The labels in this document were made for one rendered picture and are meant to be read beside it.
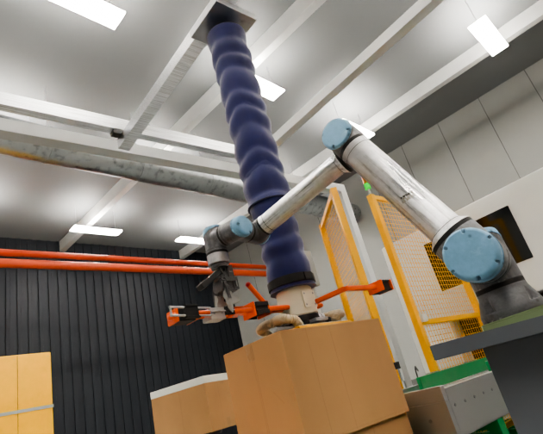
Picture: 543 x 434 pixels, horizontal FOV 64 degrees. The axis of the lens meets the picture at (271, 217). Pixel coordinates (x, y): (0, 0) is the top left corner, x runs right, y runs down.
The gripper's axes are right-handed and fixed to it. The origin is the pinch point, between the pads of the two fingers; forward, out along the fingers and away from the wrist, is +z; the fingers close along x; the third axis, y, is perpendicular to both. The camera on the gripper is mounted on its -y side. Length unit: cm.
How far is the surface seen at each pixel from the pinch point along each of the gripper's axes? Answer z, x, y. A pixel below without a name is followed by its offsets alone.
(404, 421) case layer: 56, -18, 66
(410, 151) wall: -482, 323, 931
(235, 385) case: 26.2, 16.0, 9.9
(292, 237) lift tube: -31, -9, 40
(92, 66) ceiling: -513, 386, 115
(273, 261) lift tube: -21.9, -1.1, 31.7
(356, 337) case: 20, -20, 50
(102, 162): -376, 449, 141
